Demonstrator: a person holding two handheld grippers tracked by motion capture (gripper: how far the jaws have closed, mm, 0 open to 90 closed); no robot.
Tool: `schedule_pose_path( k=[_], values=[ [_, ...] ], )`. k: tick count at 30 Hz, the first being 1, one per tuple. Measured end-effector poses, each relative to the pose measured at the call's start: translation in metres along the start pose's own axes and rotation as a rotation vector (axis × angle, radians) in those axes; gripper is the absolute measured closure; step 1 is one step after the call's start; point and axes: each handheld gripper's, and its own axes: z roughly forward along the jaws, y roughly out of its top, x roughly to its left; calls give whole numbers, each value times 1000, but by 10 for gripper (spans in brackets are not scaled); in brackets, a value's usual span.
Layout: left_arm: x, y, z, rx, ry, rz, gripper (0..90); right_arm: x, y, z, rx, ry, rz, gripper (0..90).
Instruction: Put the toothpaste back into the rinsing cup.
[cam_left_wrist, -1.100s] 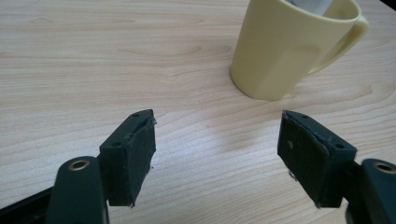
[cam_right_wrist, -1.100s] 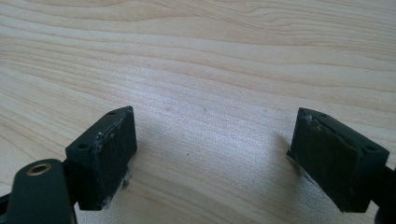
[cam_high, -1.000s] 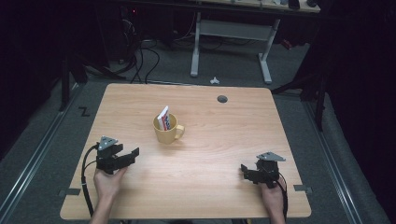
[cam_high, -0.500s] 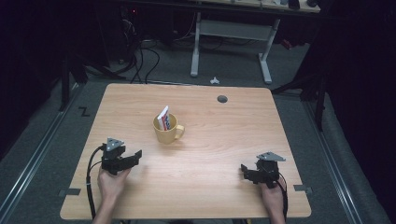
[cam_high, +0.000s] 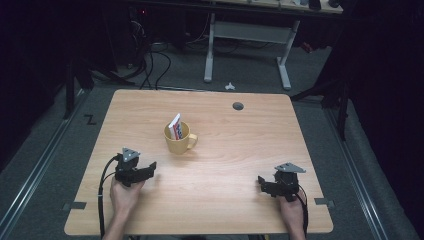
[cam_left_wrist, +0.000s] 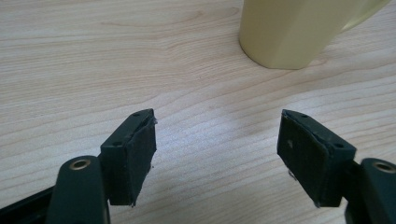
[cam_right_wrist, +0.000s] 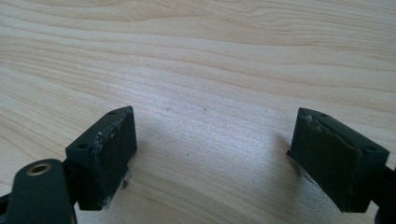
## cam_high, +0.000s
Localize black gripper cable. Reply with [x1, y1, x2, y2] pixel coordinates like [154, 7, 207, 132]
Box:
[294, 183, 310, 238]
[97, 154, 120, 240]

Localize black floor cables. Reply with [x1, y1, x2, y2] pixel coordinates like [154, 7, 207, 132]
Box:
[128, 39, 173, 91]

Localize dark computer tower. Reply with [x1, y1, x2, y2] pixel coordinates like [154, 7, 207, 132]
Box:
[127, 5, 152, 69]

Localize white metal desk frame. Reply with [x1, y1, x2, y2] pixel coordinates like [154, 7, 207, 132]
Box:
[203, 12, 301, 91]

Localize person's left hand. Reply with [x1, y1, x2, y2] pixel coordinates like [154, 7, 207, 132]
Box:
[109, 175, 147, 216]

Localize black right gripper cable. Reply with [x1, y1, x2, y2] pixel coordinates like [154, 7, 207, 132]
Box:
[294, 183, 310, 238]

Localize black metal stand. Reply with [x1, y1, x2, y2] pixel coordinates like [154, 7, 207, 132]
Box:
[62, 54, 96, 121]
[289, 78, 353, 142]

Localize small red object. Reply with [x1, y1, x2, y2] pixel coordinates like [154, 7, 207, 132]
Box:
[300, 41, 315, 55]

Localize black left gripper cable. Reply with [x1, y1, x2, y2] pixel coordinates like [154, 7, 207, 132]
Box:
[97, 154, 120, 240]

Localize white box red blue print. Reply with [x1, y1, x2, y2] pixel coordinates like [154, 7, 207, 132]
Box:
[167, 112, 184, 141]

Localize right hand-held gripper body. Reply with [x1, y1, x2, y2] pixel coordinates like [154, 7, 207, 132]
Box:
[270, 161, 307, 203]

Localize yellow mug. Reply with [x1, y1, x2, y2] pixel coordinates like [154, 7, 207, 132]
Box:
[162, 119, 199, 156]

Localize person's right hand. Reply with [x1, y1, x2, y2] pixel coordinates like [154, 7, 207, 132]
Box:
[278, 189, 307, 232]

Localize metal floor rail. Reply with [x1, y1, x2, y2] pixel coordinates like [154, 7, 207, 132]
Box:
[323, 106, 390, 240]
[0, 89, 88, 236]

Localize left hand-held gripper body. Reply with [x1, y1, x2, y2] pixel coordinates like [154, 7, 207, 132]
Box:
[113, 147, 145, 188]

